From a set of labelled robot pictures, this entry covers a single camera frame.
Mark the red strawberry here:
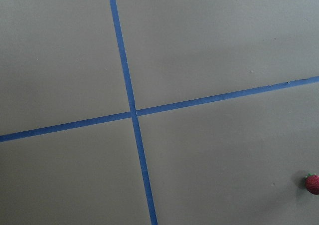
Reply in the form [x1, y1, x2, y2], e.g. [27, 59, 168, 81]
[305, 174, 319, 195]

